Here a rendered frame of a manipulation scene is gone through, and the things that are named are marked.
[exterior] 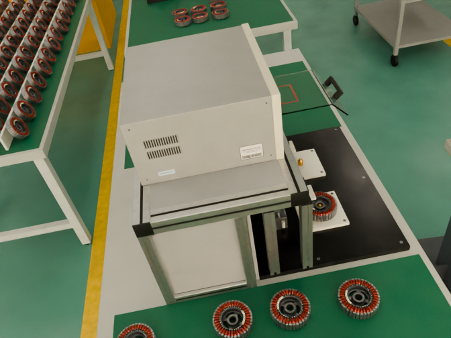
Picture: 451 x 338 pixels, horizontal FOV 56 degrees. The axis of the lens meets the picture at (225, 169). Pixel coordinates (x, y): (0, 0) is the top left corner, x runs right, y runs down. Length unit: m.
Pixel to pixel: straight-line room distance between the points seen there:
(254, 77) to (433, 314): 0.79
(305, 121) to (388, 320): 0.95
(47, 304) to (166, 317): 1.27
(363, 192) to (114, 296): 0.90
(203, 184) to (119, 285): 0.50
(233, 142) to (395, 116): 2.27
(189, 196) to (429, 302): 0.72
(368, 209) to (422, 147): 1.55
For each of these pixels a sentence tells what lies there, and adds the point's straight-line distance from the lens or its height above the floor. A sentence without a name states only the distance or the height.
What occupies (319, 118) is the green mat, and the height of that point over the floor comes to 0.75.
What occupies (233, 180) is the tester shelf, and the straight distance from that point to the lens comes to 1.10.
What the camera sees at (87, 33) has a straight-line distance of 4.82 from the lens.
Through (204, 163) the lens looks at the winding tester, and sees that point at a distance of 1.11.
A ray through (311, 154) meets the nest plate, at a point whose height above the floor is 0.78.
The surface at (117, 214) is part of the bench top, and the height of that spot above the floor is 0.75.
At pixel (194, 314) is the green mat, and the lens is 1.31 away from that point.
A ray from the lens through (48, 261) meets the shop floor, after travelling 2.69.
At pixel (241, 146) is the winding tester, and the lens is 1.09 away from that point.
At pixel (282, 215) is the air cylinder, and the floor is 0.82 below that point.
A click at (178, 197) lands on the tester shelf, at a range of 1.09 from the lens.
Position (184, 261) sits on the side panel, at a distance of 1.20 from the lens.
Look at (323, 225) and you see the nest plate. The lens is 1.41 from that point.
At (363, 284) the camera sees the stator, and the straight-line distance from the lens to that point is 1.29.
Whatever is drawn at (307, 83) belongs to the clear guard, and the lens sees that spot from 1.54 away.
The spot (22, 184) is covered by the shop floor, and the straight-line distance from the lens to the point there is 3.33.
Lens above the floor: 1.87
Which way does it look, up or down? 41 degrees down
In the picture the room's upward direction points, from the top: 11 degrees counter-clockwise
